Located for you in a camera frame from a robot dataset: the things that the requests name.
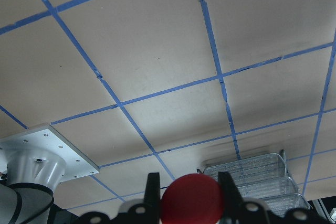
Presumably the red emergency stop button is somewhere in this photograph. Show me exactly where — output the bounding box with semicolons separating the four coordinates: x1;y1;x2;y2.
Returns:
160;174;225;223

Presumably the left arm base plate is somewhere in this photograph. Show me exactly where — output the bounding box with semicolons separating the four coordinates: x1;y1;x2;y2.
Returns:
1;124;100;183

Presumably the metal wire mesh shelf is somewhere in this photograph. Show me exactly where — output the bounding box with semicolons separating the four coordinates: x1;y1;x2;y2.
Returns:
203;150;310;217

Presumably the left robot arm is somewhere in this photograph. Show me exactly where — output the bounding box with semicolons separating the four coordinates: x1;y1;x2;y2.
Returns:
1;172;243;223

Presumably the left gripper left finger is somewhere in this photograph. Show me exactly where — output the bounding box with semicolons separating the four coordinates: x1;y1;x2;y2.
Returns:
143;173;161;223

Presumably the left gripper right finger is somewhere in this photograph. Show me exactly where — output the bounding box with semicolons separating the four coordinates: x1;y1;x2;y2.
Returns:
217;172;243;223

